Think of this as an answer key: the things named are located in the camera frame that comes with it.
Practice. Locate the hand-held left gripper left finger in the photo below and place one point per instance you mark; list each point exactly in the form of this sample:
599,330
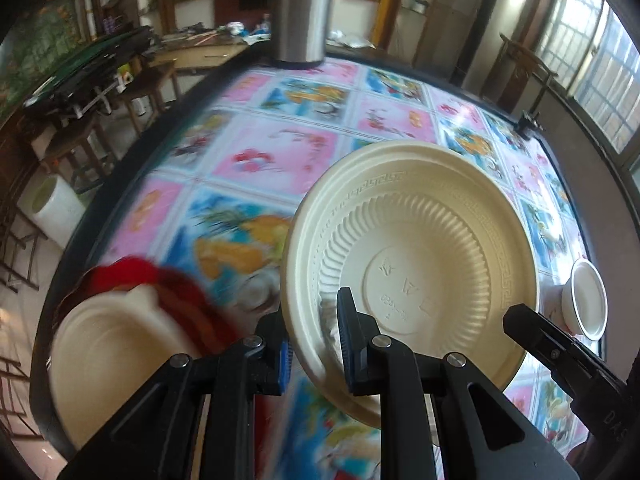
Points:
284,365

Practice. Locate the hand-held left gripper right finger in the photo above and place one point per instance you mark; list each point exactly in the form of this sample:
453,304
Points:
346,340

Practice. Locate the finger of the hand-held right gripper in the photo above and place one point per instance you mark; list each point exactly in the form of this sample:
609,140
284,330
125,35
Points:
535,335

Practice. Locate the cream ribbed plastic bowl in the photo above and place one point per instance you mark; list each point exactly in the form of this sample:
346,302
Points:
110,360
425,270

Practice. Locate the small white bowl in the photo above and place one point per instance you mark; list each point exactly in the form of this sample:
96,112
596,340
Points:
587,300

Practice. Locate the printed floral tablecloth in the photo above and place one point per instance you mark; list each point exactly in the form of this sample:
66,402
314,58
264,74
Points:
280,150

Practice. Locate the small black device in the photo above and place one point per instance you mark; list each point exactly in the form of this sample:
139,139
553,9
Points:
529,125

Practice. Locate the dark wooden chair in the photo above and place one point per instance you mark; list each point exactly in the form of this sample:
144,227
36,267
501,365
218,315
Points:
525,70

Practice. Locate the white paper roll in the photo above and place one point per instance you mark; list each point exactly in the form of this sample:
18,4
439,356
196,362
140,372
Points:
57,210

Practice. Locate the barred window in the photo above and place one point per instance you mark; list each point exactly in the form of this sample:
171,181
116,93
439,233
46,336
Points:
595,50

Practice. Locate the wooden side table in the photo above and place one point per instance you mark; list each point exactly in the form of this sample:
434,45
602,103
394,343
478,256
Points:
200,52

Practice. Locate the stainless steel thermos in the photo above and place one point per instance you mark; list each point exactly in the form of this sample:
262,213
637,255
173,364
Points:
302,10

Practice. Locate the metal pot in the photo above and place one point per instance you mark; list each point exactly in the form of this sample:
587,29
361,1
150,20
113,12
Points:
420,6

